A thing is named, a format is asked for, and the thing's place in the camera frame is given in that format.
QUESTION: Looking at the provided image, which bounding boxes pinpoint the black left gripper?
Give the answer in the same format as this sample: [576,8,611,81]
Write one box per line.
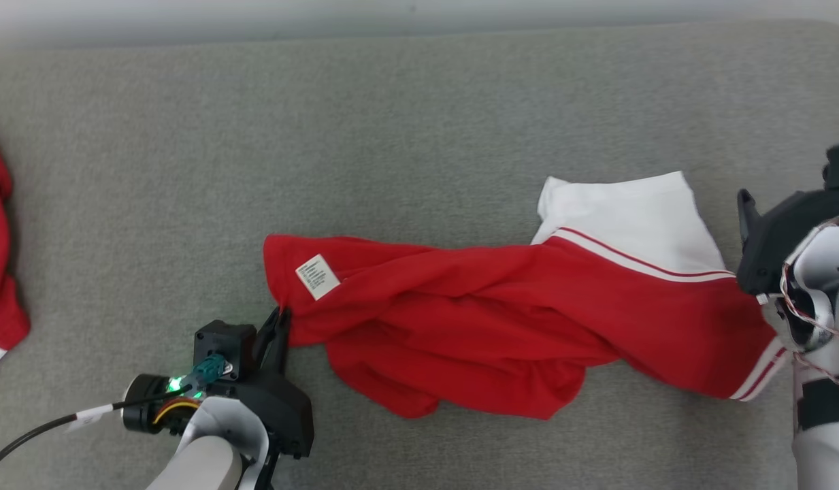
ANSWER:
[208,307,316,490]

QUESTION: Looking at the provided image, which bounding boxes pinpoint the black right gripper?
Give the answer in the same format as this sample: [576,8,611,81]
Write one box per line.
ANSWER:
[736,189,839,297]

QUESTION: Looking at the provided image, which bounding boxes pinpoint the red shirt with white sleeve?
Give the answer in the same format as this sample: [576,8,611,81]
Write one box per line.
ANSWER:
[263,170,791,421]

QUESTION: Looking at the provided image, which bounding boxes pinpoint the red shirt with white band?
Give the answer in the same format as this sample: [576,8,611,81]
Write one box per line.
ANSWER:
[0,129,31,374]

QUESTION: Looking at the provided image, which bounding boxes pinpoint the grey fabric sofa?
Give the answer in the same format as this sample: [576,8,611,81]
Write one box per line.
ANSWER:
[0,19,839,490]

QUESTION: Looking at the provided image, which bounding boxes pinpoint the thin red white wires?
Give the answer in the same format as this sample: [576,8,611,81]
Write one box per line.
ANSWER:
[778,216,839,395]

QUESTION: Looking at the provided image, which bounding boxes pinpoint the yellow wire loop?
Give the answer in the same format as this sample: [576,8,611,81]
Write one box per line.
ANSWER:
[152,397,201,426]

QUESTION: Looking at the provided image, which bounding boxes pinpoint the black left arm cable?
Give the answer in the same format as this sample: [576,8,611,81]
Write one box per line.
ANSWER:
[0,354,233,478]

